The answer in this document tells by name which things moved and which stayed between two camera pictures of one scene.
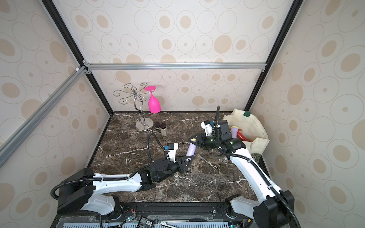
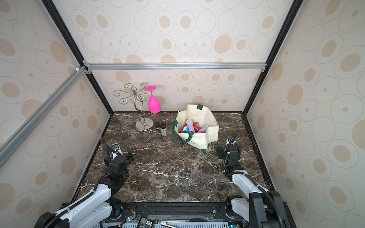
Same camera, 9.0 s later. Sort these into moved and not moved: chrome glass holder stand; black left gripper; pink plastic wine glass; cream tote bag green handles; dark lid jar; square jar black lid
Moved: black left gripper; cream tote bag green handles
Not moved: chrome glass holder stand; square jar black lid; pink plastic wine glass; dark lid jar
